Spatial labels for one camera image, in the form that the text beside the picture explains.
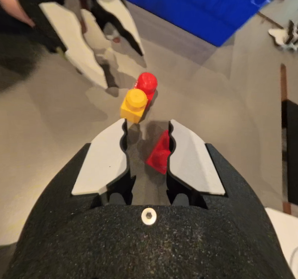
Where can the yellow single-stud mega block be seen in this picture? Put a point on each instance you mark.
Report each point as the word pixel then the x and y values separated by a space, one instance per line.
pixel 133 109

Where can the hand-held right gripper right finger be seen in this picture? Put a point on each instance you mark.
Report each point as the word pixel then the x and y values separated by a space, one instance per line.
pixel 193 162

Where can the red single-stud mega block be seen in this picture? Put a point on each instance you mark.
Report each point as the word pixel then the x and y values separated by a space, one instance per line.
pixel 147 82

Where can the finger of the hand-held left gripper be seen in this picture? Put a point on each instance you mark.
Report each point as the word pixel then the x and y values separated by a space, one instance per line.
pixel 69 39
pixel 121 16

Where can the black furniture panel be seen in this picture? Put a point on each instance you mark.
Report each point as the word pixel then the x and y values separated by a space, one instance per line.
pixel 291 153

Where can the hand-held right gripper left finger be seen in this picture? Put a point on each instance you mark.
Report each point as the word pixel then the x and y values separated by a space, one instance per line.
pixel 102 162

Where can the blue plastic bin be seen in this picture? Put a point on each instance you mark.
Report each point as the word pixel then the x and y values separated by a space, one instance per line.
pixel 197 9

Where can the black and white crumpled object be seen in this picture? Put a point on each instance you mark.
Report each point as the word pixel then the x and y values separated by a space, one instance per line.
pixel 282 37

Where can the white flat plate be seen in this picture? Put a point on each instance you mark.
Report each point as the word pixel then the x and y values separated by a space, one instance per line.
pixel 284 237

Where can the person's left forearm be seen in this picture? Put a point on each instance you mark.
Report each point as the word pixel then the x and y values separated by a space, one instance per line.
pixel 11 2

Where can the red double-stud mega block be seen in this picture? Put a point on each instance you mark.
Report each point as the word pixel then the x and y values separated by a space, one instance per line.
pixel 159 155

